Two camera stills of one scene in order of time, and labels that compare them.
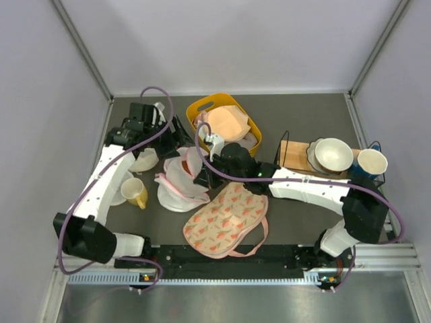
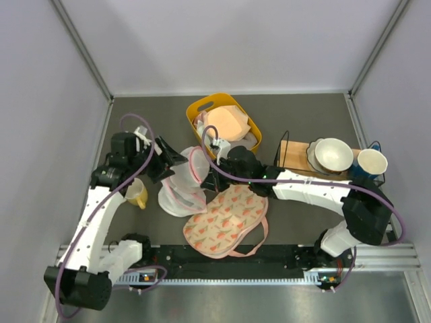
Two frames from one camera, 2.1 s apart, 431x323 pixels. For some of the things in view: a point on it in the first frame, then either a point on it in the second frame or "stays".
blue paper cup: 370,163 stays
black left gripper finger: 180,136 → 169,154
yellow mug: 133,190 stays
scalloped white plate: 312,157 stays
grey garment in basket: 249,141 stays
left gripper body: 164,144 → 157,166
